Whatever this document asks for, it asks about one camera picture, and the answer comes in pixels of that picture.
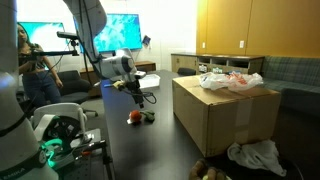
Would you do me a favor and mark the person standing in background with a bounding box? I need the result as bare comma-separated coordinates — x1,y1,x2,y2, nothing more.
17,23,63,107

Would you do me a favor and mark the camera on tripod arm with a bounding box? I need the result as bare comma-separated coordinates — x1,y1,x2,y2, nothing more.
32,31,85,56

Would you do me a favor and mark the white cloth towel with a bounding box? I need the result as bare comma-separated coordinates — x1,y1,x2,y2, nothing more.
227,140,287,177

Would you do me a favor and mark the green plaid sofa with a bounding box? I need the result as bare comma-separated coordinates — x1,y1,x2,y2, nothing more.
261,56,320,117

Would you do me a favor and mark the black office chair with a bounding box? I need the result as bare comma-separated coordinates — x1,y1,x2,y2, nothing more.
58,70,91,105

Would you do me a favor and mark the wooden sideboard cabinet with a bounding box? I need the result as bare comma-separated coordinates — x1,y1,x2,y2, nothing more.
171,53,264,74

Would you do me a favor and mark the red ball toy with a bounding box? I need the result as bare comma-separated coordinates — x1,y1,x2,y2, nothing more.
127,110,142,124

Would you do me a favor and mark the large cardboard box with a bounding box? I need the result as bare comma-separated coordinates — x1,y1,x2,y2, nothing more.
172,75,281,157

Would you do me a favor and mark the clear plastic tray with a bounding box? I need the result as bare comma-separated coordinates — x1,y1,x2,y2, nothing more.
139,74,160,89

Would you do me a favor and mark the brown plush toy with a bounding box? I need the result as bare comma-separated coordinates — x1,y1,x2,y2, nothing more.
188,159,231,180

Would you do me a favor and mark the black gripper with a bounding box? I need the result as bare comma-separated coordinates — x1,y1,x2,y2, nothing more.
126,80,144,108

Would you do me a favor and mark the white plastic shopping bag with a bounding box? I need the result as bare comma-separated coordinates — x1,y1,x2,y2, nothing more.
199,72,263,92

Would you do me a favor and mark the wall mounted tv screen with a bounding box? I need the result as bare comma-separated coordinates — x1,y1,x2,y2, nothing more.
21,13,142,52

